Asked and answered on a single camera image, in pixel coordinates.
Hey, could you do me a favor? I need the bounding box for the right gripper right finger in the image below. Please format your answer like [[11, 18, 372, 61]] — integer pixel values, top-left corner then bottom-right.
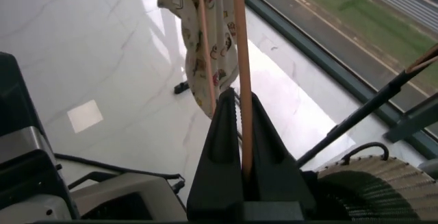
[[243, 92, 318, 222]]

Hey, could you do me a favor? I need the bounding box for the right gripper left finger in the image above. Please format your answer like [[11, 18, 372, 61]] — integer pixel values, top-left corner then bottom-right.
[[186, 87, 245, 222]]

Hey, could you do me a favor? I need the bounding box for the cream printed garment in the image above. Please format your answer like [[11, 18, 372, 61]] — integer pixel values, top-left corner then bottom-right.
[[156, 0, 240, 120]]

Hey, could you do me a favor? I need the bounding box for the white laundry basket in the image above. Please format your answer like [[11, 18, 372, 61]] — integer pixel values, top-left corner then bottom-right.
[[316, 141, 438, 222]]

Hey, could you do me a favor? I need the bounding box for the black clothes rack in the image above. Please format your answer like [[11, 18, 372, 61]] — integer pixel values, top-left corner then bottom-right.
[[172, 44, 438, 169]]

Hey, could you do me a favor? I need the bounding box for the beige curtain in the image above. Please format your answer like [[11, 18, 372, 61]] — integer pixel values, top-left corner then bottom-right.
[[417, 158, 438, 181]]

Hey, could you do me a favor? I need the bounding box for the window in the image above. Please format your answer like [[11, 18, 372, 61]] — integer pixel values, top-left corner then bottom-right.
[[243, 0, 438, 160]]

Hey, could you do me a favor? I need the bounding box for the black cable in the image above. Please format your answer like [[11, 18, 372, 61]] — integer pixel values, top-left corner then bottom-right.
[[53, 152, 186, 195]]

